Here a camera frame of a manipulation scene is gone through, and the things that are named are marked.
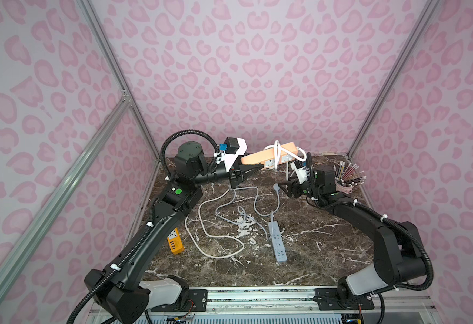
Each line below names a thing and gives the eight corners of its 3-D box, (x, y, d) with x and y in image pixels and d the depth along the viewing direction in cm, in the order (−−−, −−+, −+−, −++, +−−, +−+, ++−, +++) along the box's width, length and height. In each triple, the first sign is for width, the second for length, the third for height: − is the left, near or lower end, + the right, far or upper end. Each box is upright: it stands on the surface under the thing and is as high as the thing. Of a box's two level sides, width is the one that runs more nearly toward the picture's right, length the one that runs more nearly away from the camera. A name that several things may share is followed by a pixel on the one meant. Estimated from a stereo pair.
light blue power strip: (276, 263, 84) (277, 261, 81) (267, 225, 94) (268, 222, 92) (286, 261, 84) (287, 259, 82) (276, 224, 95) (276, 221, 92)
